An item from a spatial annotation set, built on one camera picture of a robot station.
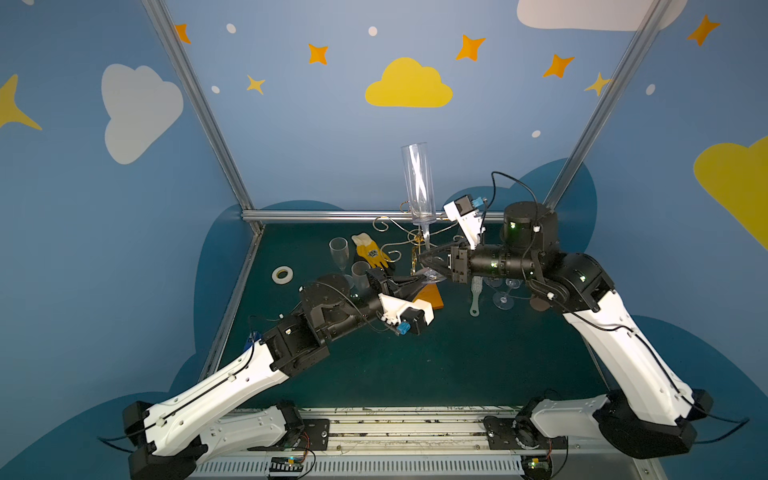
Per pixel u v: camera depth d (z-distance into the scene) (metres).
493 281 0.50
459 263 0.48
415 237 0.76
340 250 0.88
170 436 0.38
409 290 0.49
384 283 0.48
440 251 0.52
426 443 0.74
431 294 0.99
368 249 1.11
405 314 0.44
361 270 0.89
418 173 0.52
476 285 1.02
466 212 0.49
